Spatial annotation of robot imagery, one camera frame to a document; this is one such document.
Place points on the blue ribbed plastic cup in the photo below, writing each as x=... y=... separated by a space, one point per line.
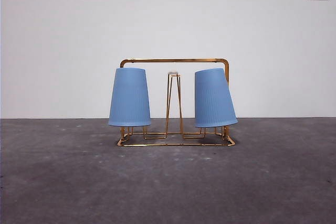
x=215 y=98
x=130 y=98

